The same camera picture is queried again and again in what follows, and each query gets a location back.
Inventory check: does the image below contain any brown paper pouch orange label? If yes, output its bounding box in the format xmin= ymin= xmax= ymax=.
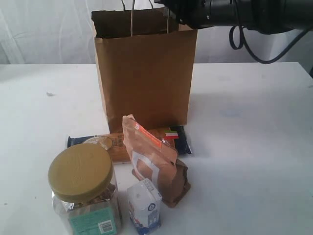
xmin=122 ymin=115 xmax=191 ymax=208

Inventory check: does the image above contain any small white blue carton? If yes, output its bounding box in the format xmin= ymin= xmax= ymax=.
xmin=127 ymin=178 xmax=162 ymax=235

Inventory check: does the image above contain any clear jar gold lid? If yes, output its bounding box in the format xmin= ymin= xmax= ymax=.
xmin=48 ymin=143 xmax=122 ymax=235

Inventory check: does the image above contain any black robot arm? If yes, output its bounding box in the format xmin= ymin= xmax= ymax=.
xmin=157 ymin=0 xmax=313 ymax=34

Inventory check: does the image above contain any brown paper bag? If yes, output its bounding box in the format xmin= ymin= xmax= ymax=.
xmin=91 ymin=7 xmax=198 ymax=133

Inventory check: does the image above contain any spaghetti packet blue orange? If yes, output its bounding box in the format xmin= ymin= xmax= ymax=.
xmin=67 ymin=126 xmax=192 ymax=163

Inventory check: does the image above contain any small white paper scrap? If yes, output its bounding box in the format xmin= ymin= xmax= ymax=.
xmin=46 ymin=92 xmax=55 ymax=97

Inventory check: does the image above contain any black cable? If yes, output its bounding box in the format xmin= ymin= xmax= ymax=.
xmin=228 ymin=0 xmax=313 ymax=65

